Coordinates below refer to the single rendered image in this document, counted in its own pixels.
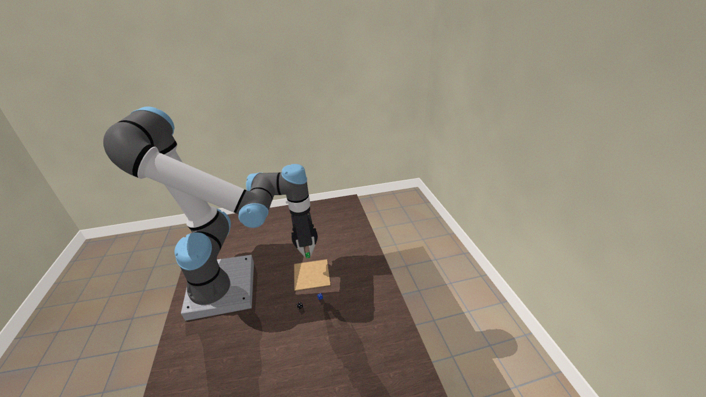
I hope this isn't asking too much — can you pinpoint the tan flat mat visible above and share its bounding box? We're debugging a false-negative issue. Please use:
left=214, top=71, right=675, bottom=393
left=294, top=260, right=330, bottom=291

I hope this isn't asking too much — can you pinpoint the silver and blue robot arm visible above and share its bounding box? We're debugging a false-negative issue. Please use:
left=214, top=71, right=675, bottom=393
left=103, top=107, right=311, bottom=305

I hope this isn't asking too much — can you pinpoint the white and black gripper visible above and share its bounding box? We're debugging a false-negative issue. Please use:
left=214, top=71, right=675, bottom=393
left=290, top=207, right=318, bottom=257

